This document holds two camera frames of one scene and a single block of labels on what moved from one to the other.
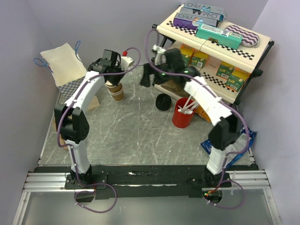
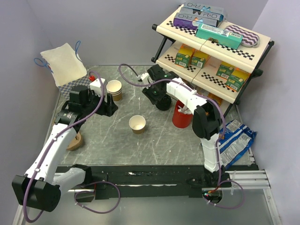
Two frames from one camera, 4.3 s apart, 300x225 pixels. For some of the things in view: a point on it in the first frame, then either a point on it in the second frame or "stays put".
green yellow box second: [198, 59] stays put
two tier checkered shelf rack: [230, 71] stays put
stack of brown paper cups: [116, 91] stays put
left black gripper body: [116, 78] to [93, 102]
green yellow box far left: [186, 51] stays put
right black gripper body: [160, 78] to [153, 93]
